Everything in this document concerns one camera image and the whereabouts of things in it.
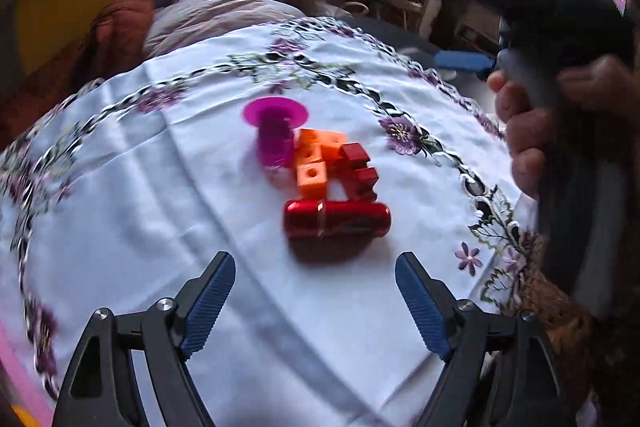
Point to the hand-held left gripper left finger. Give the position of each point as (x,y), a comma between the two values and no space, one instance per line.
(205,307)

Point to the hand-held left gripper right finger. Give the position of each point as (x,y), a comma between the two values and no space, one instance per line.
(422,307)

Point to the red metallic cylinder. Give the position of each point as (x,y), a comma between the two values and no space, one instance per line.
(335,219)

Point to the person's right hand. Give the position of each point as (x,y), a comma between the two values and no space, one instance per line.
(525,142)

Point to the white floral embroidered tablecloth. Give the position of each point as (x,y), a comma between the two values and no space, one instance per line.
(150,207)

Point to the red plastic cube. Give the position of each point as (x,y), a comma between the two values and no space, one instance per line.
(364,182)
(355,154)

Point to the brown patterned cloth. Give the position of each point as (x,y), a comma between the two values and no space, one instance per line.
(565,322)

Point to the pale pink pillow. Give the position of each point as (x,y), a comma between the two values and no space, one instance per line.
(215,17)

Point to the magenta plastic spool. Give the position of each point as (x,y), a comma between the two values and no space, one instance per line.
(275,137)

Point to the red-brown quilted blanket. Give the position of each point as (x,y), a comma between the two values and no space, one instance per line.
(115,32)

